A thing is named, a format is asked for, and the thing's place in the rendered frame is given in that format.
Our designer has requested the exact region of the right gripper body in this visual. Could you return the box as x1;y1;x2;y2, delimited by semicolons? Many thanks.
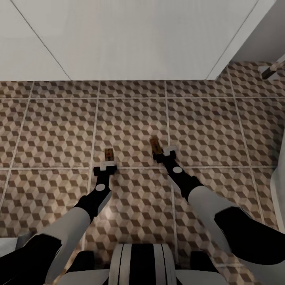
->
156;150;176;165

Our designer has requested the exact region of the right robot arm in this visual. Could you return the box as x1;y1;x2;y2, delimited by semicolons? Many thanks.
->
152;144;285;285

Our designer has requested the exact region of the mousetrap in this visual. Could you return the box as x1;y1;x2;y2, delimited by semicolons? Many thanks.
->
149;137;163;154
104;148;114;161

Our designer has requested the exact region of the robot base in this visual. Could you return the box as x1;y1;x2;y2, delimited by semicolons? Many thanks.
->
57;251;228;285

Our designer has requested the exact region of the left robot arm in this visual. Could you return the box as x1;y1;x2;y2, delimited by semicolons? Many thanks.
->
0;160;118;285

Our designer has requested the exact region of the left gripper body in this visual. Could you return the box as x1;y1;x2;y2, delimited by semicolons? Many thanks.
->
93;166;114;179

